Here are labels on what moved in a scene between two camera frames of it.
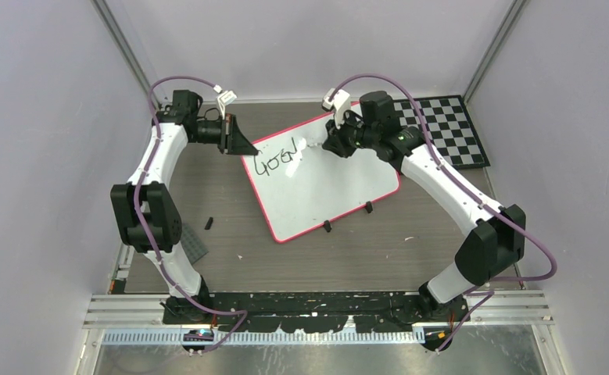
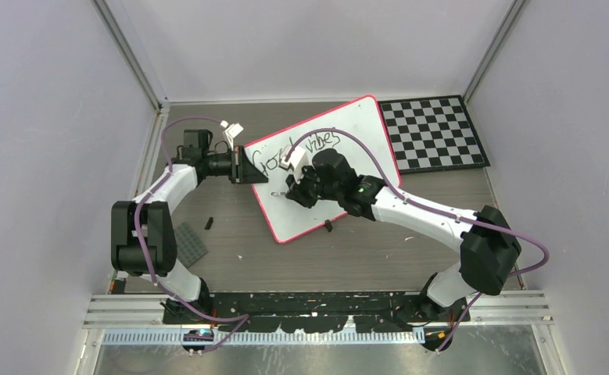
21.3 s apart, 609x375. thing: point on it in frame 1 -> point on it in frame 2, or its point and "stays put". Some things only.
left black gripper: [232, 141] -> [242, 171]
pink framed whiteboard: [300, 183] stays put
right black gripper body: [352, 134] -> [310, 187]
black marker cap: [209, 223] stays put
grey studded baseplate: [192, 246] stays put
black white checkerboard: [450, 129] stays put
